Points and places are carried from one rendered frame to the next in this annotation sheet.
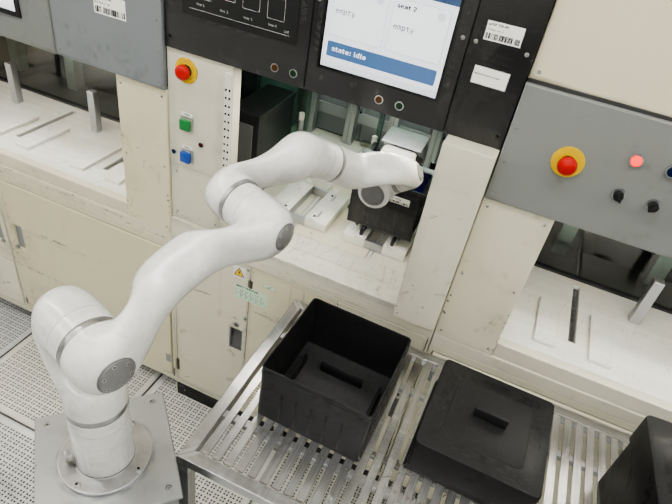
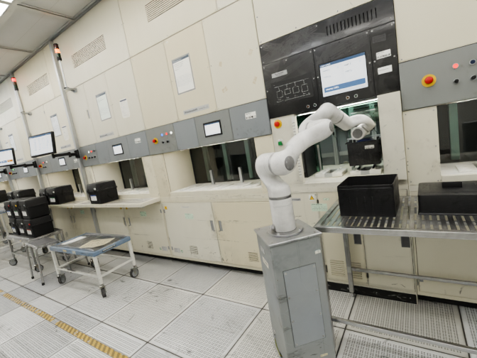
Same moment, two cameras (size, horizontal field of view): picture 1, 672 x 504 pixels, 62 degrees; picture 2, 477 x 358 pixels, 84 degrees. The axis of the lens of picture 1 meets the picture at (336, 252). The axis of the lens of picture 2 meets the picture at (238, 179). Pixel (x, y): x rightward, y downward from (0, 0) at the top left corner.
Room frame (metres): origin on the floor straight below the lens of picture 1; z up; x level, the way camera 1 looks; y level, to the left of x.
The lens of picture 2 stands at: (-0.72, 0.16, 1.27)
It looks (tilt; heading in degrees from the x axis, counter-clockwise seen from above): 8 degrees down; 18
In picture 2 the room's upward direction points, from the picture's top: 10 degrees counter-clockwise
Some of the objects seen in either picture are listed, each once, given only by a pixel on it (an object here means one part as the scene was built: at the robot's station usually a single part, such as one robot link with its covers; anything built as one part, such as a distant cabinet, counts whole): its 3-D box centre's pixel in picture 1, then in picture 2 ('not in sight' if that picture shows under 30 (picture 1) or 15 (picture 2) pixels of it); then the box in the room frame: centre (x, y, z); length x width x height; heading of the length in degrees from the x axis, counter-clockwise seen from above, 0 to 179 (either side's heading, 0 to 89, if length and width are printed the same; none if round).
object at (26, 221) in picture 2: not in sight; (38, 225); (1.87, 4.05, 0.59); 0.30 x 0.28 x 0.26; 74
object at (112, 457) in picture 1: (101, 430); (282, 214); (0.65, 0.41, 0.85); 0.19 x 0.19 x 0.18
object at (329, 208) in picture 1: (309, 203); (331, 172); (1.60, 0.12, 0.89); 0.22 x 0.21 x 0.04; 164
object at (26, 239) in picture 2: not in sight; (37, 246); (1.97, 4.35, 0.24); 0.94 x 0.53 x 0.48; 73
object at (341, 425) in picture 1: (335, 375); (369, 194); (0.92, -0.06, 0.85); 0.28 x 0.28 x 0.17; 72
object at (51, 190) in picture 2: not in sight; (60, 194); (2.29, 4.03, 0.93); 0.30 x 0.28 x 0.26; 76
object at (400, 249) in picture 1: (383, 229); (367, 169); (1.52, -0.14, 0.89); 0.22 x 0.21 x 0.04; 164
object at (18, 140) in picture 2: not in sight; (35, 164); (3.11, 5.52, 1.50); 1.52 x 0.99 x 3.00; 74
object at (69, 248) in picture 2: not in sight; (95, 259); (1.48, 2.73, 0.24); 0.97 x 0.52 x 0.48; 76
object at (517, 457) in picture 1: (484, 430); (452, 194); (0.86, -0.43, 0.83); 0.29 x 0.29 x 0.13; 72
